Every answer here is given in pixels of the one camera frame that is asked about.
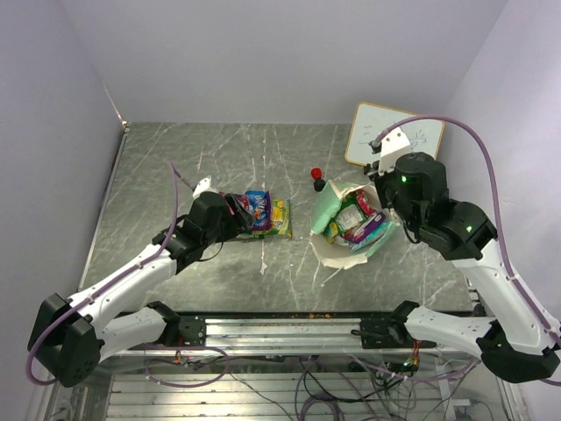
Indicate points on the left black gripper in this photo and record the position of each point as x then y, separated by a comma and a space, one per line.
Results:
238, 221

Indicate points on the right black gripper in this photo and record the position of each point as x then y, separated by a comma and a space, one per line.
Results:
380, 180

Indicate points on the blue purple snack packet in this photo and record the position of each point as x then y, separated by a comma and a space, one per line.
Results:
260, 206

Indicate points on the yellow Fox's candy bag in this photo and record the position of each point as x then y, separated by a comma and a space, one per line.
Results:
280, 218

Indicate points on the green patterned paper bag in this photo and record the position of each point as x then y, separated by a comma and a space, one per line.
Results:
339, 207

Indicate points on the green snack packet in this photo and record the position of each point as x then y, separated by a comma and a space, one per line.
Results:
251, 236

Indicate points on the purple pink snack packet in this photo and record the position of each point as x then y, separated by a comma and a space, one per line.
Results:
358, 233

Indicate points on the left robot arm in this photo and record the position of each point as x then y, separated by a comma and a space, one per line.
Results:
71, 336

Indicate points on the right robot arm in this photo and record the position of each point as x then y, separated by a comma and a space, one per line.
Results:
518, 342

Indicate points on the red and black marker cap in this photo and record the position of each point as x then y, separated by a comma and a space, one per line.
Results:
318, 181

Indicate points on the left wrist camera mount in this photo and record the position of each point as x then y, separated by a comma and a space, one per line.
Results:
204, 185

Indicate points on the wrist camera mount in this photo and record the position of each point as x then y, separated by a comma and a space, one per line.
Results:
391, 147
204, 185

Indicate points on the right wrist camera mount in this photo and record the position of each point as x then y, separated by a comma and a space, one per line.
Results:
391, 147

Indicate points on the aluminium rail frame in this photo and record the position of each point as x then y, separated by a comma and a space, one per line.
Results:
251, 334

